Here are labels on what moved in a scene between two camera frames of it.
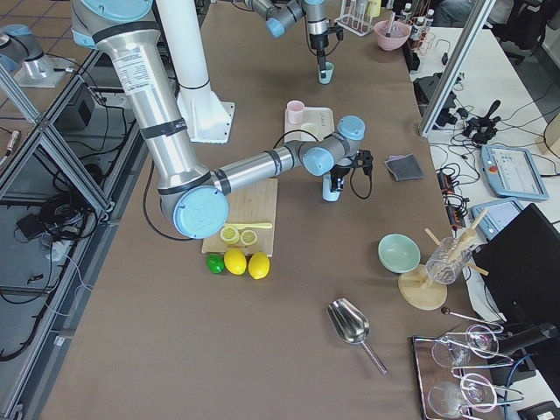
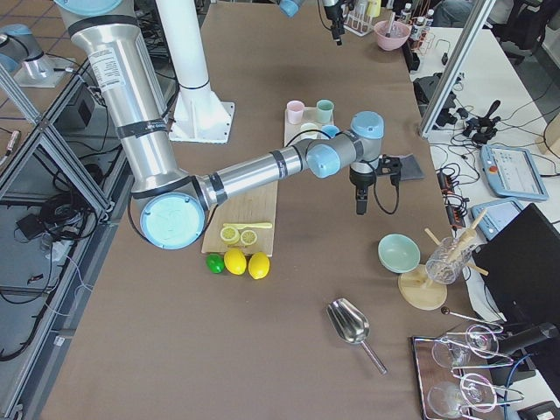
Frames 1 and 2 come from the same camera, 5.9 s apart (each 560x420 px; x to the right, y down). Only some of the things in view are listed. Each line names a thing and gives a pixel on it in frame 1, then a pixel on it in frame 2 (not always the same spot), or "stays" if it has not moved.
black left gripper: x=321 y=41 to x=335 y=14
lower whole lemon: x=235 y=261 stays
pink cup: x=295 y=110 stays
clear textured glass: x=447 y=261 stays
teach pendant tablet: x=512 y=173 stays
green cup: x=329 y=72 to x=325 y=109
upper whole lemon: x=259 y=265 stays
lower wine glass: x=450 y=400 stays
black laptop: x=522 y=262 stays
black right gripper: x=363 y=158 to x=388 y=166
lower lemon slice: x=248 y=237 stays
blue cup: x=326 y=193 to x=331 y=130
